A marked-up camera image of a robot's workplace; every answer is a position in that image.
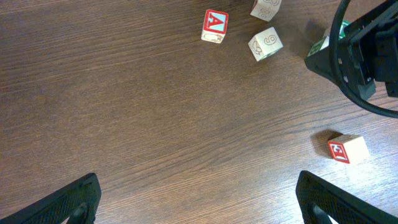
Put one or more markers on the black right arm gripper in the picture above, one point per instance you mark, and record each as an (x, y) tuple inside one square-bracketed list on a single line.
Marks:
[(367, 51)]

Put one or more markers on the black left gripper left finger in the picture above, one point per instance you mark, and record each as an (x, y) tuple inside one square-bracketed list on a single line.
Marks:
[(76, 202)]

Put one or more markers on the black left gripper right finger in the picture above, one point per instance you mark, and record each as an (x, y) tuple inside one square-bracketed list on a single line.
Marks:
[(322, 202)]

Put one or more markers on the wooden block green R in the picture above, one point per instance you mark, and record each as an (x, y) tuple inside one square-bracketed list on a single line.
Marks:
[(324, 41)]

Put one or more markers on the wooden block letter I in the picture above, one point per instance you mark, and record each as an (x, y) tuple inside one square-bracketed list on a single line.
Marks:
[(349, 149)]

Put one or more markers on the wooden block green V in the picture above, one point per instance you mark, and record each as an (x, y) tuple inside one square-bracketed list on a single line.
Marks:
[(265, 44)]

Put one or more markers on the wooden block blue side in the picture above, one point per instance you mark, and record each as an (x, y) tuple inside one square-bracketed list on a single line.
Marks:
[(265, 9)]

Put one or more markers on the wooden block red A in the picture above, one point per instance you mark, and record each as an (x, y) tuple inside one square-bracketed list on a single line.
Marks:
[(215, 25)]

